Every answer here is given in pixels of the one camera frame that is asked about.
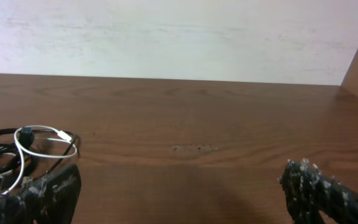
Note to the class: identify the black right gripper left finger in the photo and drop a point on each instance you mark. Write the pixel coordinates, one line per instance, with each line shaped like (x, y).
(51, 199)

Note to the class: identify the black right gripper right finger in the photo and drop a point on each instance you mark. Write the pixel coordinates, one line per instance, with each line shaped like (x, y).
(308, 194)

